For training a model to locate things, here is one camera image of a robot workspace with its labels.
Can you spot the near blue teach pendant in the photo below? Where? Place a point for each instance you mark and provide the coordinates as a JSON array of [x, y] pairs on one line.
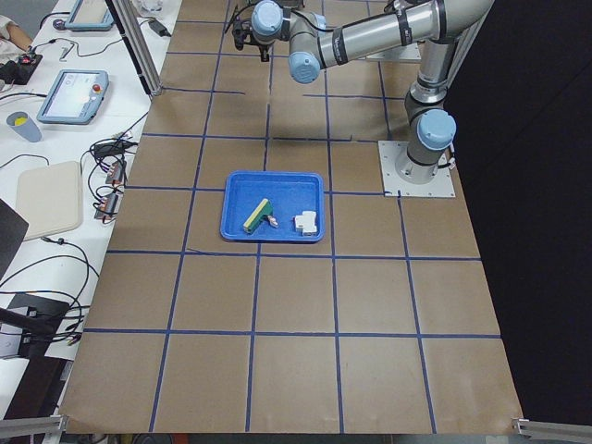
[[75, 97]]

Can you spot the green yellow terminal block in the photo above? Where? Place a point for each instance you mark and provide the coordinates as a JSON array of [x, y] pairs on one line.
[[264, 211]]

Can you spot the black power adapter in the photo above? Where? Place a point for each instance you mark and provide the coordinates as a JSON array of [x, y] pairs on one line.
[[158, 28]]

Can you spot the far blue teach pendant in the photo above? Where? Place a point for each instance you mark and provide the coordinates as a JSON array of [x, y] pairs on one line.
[[89, 15]]

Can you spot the beige pad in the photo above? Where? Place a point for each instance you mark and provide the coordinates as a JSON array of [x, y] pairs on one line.
[[49, 198]]

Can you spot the left corner aluminium bracket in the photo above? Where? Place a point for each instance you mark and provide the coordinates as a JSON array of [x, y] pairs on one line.
[[33, 426]]

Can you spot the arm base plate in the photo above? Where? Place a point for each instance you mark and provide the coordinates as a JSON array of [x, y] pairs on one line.
[[402, 177], [404, 54]]

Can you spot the clear plastic bag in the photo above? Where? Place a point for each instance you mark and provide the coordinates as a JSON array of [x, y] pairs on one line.
[[152, 8]]

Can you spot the corner aluminium bracket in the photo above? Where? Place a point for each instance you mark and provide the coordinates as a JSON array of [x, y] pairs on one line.
[[33, 426], [552, 431]]

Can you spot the white circuit breaker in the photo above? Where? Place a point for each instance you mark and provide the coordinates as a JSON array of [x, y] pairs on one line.
[[305, 223]]

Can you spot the aluminium frame post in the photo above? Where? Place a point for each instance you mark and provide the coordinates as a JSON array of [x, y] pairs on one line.
[[123, 14]]

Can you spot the circuit board with wires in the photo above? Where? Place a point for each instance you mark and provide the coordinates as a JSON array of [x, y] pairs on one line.
[[110, 157]]

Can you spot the blue plastic tray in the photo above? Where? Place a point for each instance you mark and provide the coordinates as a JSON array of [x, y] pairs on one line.
[[290, 193]]

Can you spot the black device with cables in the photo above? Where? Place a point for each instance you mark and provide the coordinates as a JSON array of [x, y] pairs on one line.
[[30, 324]]

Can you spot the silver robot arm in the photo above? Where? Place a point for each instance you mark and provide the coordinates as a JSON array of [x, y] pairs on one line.
[[314, 47]]

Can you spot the right corner aluminium bracket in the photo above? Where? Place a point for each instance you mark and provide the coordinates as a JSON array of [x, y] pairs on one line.
[[552, 431]]

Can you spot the black electronics box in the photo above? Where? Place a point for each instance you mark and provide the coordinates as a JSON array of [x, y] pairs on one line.
[[19, 72]]

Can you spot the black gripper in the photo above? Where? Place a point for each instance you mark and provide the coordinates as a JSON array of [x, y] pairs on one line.
[[262, 46]]

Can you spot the blue teach pendant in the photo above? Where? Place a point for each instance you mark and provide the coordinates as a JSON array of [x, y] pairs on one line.
[[75, 97], [89, 15]]

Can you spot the grey cup with yellow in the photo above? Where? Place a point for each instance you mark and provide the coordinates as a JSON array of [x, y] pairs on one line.
[[24, 125]]

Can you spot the black laptop corner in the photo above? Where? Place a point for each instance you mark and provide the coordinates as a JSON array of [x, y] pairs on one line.
[[13, 229]]

